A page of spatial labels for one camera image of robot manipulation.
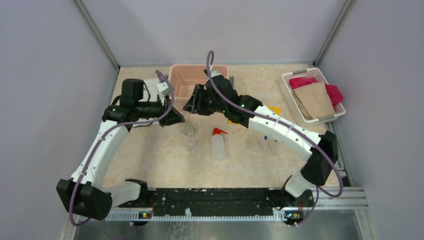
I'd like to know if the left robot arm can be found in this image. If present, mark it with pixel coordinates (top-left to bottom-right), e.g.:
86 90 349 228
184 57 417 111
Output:
56 78 185 225

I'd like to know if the red cloth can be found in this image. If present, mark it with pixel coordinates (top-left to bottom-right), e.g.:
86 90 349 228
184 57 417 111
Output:
289 77 344 109

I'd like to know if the white bin lid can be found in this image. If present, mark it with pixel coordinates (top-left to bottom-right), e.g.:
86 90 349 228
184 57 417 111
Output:
119 78 164 128

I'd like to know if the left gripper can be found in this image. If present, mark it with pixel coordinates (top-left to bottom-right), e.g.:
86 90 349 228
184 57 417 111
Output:
136 92 186 127

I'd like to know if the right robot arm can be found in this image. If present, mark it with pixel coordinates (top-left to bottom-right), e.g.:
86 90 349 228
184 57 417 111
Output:
183 75 338 206

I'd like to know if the beige cloth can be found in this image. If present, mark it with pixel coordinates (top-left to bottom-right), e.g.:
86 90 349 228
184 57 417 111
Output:
293 81 336 121

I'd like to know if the pink plastic bin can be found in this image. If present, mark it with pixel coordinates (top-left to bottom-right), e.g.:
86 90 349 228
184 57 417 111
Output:
169 64 209 105

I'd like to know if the white perforated basket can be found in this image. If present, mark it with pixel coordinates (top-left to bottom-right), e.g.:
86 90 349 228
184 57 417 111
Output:
280 67 347 127

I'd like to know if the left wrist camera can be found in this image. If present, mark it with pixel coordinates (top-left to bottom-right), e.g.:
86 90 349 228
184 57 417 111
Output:
155 81 174 102

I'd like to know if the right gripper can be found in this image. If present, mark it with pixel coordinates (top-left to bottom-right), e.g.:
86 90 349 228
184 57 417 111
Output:
183 84 227 116

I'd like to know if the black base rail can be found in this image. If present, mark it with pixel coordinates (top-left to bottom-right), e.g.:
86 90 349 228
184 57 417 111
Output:
120 188 314 218

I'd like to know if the white wash bottle red cap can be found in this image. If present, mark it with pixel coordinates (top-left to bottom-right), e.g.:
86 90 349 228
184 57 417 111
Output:
210 127 228 160

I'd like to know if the yellow test tube rack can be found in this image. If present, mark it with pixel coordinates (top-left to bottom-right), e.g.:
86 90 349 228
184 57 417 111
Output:
227 106 281 124

